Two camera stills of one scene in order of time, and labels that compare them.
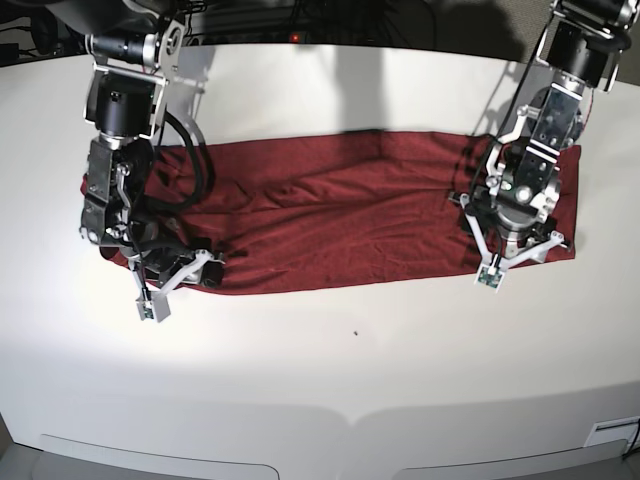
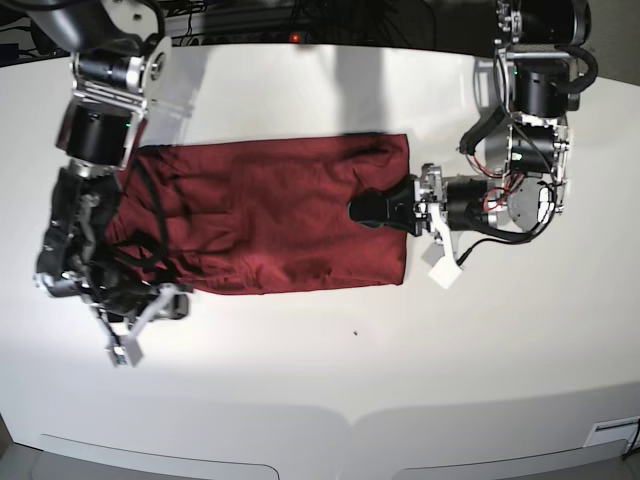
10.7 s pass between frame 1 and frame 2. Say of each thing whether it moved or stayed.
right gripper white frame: moved
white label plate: stayed
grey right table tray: stayed
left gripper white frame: moved
